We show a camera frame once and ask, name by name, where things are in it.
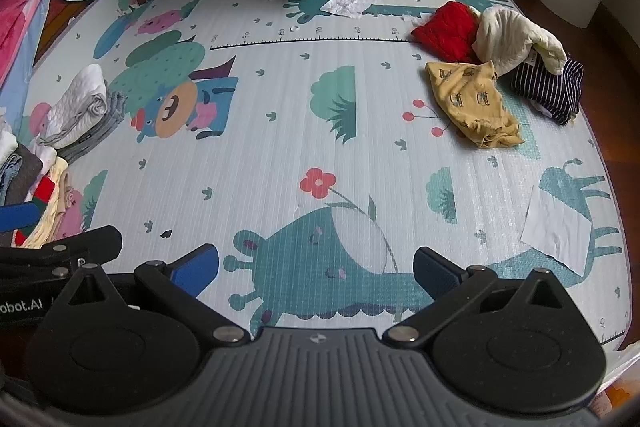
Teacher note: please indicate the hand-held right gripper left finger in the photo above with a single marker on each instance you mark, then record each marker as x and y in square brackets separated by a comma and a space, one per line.
[195, 269]

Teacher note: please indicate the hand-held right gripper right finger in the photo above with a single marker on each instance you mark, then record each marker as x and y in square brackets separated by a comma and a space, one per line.
[435, 274]

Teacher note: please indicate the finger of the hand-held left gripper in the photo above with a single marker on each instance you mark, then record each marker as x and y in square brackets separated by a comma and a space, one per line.
[20, 217]
[90, 243]

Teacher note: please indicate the yellow printed vest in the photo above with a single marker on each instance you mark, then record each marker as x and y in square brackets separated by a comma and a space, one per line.
[470, 107]

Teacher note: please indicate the pile of folded clothes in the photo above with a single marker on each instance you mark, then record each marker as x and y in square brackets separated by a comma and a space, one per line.
[25, 167]

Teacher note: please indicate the white paper sheet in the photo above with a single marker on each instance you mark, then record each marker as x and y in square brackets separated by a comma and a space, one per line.
[555, 229]

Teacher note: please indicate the folded white quilted garment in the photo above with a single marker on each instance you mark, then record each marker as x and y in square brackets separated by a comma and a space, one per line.
[80, 102]

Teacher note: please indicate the cartoon printed play mat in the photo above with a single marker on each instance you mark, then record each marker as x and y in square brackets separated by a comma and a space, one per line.
[280, 147]

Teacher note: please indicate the pink blanket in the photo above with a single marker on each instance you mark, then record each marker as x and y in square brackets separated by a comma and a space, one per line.
[30, 2]

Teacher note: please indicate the navy striped garment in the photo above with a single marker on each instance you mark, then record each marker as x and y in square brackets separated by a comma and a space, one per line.
[555, 92]

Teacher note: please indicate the red garment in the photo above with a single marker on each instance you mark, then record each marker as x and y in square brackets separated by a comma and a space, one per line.
[447, 32]

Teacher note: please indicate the cream garment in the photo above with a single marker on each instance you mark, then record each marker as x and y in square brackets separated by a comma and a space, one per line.
[505, 37]

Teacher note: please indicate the crumpled white paper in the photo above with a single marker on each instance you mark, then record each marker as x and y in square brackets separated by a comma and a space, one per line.
[350, 3]

